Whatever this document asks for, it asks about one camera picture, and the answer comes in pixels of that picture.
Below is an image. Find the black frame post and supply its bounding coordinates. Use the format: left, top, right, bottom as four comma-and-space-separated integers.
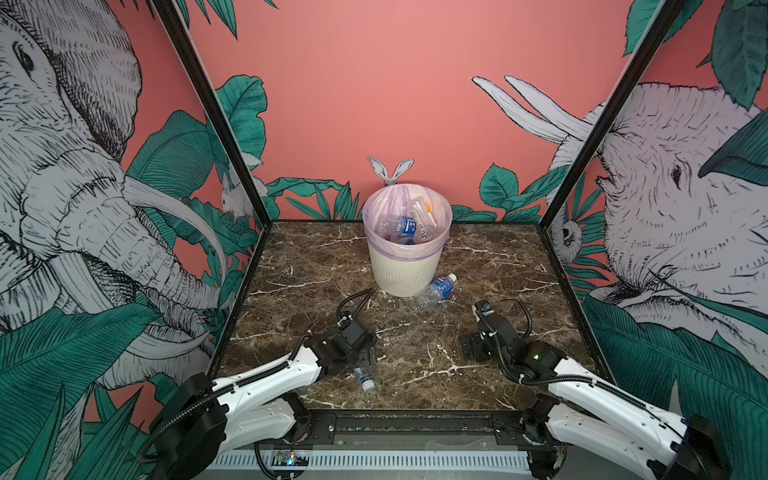
537, 0, 686, 232
152, 0, 272, 229

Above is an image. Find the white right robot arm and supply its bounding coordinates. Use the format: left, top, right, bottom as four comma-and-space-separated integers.
461, 300, 732, 479

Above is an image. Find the clear crushed bottle blue cap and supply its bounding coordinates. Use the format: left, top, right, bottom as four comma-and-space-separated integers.
353, 366, 376, 392

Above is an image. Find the blue label bottle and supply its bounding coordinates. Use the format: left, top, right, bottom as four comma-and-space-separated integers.
418, 273, 458, 309
379, 216, 417, 243

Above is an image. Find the black frame post right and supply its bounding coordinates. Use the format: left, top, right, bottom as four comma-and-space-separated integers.
537, 0, 686, 232

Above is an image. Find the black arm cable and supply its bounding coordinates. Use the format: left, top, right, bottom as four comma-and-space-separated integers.
335, 286, 378, 322
503, 298, 534, 338

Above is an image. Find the beige label pill bottle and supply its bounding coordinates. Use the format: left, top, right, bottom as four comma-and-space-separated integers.
411, 197, 438, 244

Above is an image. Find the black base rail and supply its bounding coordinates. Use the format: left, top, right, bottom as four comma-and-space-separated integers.
294, 409, 567, 460

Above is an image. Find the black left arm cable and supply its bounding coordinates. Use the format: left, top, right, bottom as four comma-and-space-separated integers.
335, 286, 378, 322

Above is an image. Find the white ribbed trash bin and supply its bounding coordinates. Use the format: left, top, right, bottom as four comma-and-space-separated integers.
369, 246, 442, 298

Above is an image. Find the purple plastic bin liner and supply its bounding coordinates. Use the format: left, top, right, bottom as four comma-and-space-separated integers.
362, 156, 453, 260

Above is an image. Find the black frame post left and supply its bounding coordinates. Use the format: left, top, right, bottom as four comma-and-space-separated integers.
152, 0, 272, 229

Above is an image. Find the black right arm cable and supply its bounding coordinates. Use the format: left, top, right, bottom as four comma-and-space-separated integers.
503, 298, 534, 338

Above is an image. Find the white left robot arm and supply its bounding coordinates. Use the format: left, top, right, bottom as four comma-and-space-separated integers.
137, 315, 377, 479

